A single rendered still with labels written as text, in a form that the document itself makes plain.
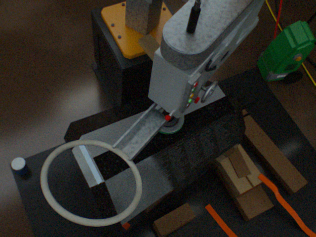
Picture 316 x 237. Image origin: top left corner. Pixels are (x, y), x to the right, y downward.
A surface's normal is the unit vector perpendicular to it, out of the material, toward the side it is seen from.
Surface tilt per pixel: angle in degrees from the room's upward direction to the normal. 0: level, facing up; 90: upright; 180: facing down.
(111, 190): 45
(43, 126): 0
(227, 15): 0
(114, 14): 0
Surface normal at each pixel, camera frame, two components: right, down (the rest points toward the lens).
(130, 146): 0.11, -0.49
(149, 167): 0.44, 0.21
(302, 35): -0.46, -0.32
